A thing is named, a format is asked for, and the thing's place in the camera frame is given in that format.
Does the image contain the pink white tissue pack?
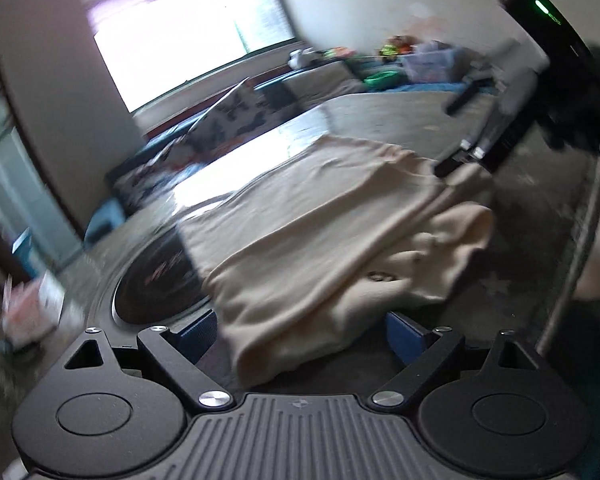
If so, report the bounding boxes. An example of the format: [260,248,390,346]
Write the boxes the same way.
[1,271,65,350]

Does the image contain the cream sweatshirt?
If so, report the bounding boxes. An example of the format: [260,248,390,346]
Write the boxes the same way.
[180,136,494,387]

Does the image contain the upright butterfly pillow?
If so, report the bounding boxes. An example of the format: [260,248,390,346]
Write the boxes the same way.
[185,79,280,160]

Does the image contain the black round induction cooktop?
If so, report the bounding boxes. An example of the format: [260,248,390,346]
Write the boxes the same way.
[112,228,207,325]

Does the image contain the green plastic bowl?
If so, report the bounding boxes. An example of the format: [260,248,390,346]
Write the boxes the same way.
[364,70,403,92]

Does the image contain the clear plastic storage box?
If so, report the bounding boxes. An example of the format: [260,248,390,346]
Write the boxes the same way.
[398,44,468,84]

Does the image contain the blue small cabinet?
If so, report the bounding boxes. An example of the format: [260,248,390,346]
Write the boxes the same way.
[12,229,38,278]

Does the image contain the quilted grey star tablecloth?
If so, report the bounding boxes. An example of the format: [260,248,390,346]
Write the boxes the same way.
[0,89,600,480]

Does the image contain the window with green frame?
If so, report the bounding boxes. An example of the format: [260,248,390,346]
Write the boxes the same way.
[82,0,296,112]

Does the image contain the panda plush toy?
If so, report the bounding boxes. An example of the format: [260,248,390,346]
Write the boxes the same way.
[288,48,320,70]

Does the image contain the plush toys pile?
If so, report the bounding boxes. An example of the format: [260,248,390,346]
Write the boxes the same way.
[377,35,418,63]

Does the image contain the flat butterfly pillow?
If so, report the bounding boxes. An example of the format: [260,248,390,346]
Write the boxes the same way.
[112,136,206,214]

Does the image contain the grey cushion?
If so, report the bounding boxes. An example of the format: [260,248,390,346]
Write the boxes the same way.
[283,61,367,110]

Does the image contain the blue corner sofa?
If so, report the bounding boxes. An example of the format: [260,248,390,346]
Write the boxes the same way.
[83,73,495,248]

